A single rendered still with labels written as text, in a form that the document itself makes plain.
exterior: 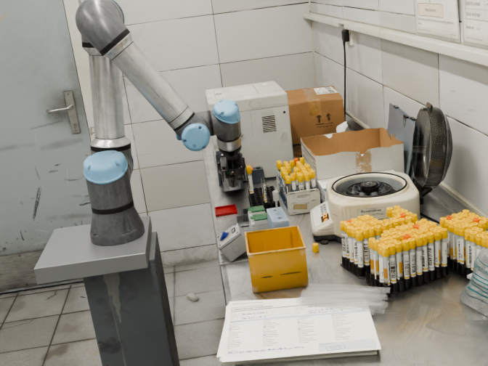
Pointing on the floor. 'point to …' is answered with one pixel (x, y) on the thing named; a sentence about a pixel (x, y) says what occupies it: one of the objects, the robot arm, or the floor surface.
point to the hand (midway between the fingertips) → (232, 182)
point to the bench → (478, 346)
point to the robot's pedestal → (133, 315)
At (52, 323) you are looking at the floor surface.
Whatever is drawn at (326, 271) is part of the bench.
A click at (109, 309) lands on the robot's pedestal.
